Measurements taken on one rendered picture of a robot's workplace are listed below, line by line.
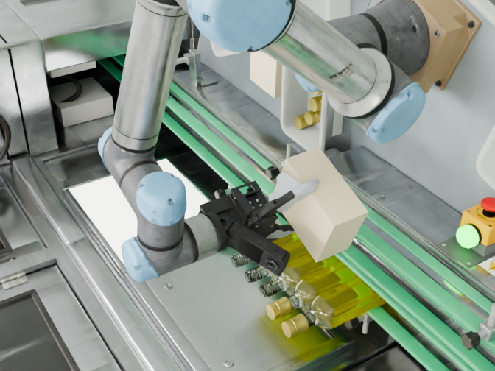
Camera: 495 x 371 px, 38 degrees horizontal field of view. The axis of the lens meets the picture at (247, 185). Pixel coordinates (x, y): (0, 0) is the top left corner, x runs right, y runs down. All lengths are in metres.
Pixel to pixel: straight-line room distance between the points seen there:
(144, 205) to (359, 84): 0.37
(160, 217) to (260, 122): 0.95
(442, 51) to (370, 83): 0.27
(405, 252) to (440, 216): 0.13
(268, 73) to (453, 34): 0.65
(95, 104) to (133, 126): 1.34
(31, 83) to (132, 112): 1.13
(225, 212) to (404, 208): 0.44
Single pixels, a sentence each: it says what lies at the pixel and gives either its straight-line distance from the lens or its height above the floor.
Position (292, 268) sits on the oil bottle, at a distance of 1.56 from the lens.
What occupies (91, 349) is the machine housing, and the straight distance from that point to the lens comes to 1.69.
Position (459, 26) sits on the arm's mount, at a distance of 1.37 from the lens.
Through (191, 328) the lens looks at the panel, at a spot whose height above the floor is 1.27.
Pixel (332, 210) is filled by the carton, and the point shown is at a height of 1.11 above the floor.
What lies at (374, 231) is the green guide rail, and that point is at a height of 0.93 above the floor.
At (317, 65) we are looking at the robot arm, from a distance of 1.04.
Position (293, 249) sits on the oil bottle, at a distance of 1.61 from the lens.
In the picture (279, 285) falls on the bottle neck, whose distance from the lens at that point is 1.54.
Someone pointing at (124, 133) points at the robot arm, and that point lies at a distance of 1.15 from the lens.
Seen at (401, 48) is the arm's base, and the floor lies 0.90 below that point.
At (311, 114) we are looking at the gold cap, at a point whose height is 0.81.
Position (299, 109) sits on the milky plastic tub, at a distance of 1.85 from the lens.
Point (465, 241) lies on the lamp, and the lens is 1.43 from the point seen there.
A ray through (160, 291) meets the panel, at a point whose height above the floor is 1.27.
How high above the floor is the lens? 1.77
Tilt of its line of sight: 26 degrees down
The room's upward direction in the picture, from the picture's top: 109 degrees counter-clockwise
